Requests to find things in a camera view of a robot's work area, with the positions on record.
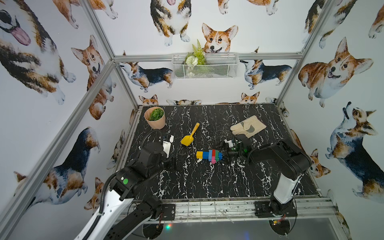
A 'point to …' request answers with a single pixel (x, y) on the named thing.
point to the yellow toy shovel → (187, 140)
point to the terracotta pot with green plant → (155, 116)
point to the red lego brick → (213, 153)
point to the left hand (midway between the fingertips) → (179, 151)
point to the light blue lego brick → (210, 155)
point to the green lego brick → (217, 157)
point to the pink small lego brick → (213, 161)
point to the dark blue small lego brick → (220, 156)
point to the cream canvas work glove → (249, 127)
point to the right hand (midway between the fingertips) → (212, 153)
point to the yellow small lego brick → (199, 154)
